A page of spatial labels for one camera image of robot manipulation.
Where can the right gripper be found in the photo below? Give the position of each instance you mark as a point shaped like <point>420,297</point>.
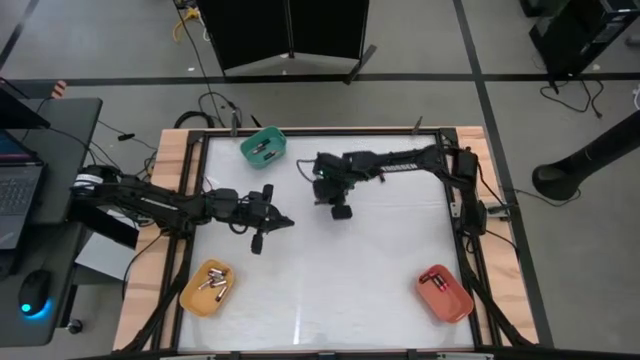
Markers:
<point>330,192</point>

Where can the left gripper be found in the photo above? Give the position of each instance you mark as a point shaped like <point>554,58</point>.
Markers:
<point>260,210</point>

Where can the black copper battery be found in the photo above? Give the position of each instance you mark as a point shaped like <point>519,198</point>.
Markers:
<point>270,155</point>
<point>258,147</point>

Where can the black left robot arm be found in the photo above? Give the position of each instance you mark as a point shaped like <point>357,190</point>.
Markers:
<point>150,202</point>

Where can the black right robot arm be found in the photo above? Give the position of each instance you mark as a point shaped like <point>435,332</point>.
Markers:
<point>405,162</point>

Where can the teal plastic bin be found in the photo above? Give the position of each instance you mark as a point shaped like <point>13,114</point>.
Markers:
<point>276,140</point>

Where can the yellow plastic bin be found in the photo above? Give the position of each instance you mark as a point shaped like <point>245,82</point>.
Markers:
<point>195,302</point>

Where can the orange plastic bin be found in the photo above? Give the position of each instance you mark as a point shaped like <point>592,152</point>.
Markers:
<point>452,305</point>

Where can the black partition panel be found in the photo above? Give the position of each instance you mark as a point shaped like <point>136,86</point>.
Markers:
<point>325,25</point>
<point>250,30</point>

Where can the black side desk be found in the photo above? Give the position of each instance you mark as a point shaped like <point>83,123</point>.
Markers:
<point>70,150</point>

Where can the black caster wheel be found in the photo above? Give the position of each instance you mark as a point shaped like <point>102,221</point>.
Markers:
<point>74,326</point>

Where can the black computer mouse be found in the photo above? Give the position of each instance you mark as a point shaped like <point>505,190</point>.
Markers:
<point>34,292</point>

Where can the orange striped marker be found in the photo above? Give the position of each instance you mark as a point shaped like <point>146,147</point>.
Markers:
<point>59,90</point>

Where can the dark laptop computer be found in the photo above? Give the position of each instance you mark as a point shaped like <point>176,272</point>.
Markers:
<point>17,195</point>

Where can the black desk monitor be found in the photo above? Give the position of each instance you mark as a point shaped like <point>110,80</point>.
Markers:
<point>20,112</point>

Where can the black equipment cabinet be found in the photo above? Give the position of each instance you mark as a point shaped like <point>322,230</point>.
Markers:
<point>575,35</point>

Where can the black metal table frame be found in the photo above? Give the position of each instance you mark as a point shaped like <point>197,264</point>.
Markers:
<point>320,132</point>

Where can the grey metal bracket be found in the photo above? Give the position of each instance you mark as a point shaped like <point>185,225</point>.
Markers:
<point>416,127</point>
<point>233,125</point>

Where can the black camera stand post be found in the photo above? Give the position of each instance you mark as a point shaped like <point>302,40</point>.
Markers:
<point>600,150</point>

